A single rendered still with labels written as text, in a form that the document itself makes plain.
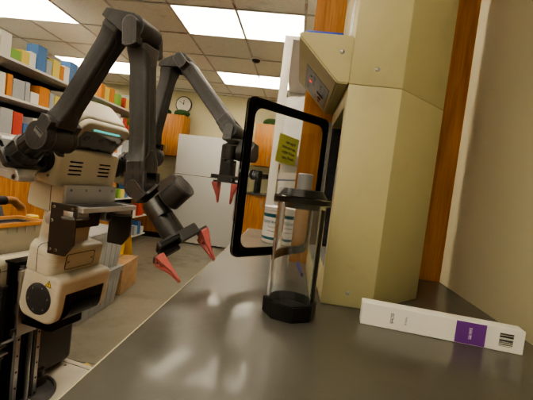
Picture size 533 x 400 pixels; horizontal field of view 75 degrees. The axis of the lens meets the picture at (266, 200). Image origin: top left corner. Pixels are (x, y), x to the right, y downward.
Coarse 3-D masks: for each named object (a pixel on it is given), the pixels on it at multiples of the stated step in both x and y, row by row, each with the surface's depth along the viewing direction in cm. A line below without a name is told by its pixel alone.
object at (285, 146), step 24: (264, 120) 88; (288, 120) 93; (264, 144) 88; (288, 144) 94; (312, 144) 100; (240, 168) 85; (264, 168) 89; (288, 168) 95; (312, 168) 101; (264, 192) 90; (264, 216) 91; (264, 240) 92
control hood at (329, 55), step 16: (304, 32) 74; (304, 48) 77; (320, 48) 73; (336, 48) 73; (352, 48) 73; (304, 64) 86; (320, 64) 74; (336, 64) 73; (304, 80) 98; (336, 80) 73; (336, 96) 84
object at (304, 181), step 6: (300, 174) 65; (306, 174) 64; (300, 180) 65; (306, 180) 64; (312, 180) 65; (300, 186) 65; (306, 186) 65; (282, 192) 64; (288, 192) 63; (294, 192) 62; (300, 192) 62; (306, 192) 62; (312, 192) 62; (318, 192) 63; (318, 198) 62; (324, 198) 64
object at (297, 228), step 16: (288, 208) 62; (304, 208) 62; (320, 208) 63; (288, 224) 62; (304, 224) 62; (288, 240) 62; (304, 240) 62; (272, 256) 65; (288, 256) 62; (304, 256) 62; (272, 272) 65; (288, 272) 62; (304, 272) 62; (272, 288) 64; (288, 288) 62; (304, 288) 63; (288, 304) 62; (304, 304) 63
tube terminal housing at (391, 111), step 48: (384, 0) 72; (432, 0) 76; (384, 48) 72; (432, 48) 78; (384, 96) 72; (432, 96) 81; (384, 144) 73; (432, 144) 83; (336, 192) 74; (384, 192) 73; (336, 240) 75; (384, 240) 75; (336, 288) 75; (384, 288) 77
